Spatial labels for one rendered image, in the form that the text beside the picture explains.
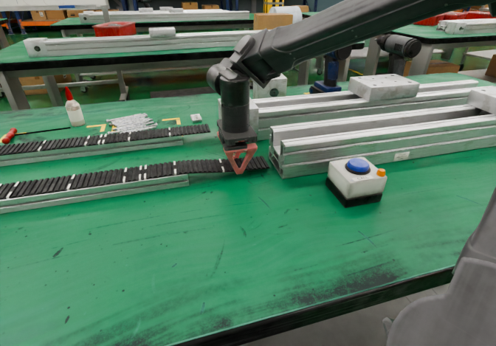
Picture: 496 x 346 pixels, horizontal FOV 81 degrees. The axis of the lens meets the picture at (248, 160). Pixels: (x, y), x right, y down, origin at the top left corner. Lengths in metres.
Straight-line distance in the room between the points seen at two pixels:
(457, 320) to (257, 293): 0.28
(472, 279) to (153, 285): 0.38
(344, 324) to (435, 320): 0.89
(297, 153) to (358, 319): 0.67
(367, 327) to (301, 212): 0.63
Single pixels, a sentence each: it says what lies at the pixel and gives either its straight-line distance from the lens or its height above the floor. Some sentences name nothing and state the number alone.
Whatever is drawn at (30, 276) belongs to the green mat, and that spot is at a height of 0.78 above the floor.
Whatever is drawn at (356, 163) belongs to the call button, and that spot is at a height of 0.85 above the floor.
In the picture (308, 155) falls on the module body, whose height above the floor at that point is 0.83.
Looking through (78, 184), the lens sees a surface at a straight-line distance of 0.66.
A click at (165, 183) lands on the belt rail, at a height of 0.79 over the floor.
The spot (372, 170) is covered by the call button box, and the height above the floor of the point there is 0.84.
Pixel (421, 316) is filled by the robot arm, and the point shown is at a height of 0.98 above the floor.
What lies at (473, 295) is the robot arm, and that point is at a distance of 0.22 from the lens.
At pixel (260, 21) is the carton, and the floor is 0.88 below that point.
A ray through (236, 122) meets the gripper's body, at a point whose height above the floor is 0.91.
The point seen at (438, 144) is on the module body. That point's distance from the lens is 0.85.
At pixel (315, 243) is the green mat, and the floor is 0.78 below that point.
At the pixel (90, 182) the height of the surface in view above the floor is 0.81.
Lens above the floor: 1.14
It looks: 31 degrees down
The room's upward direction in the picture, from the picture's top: straight up
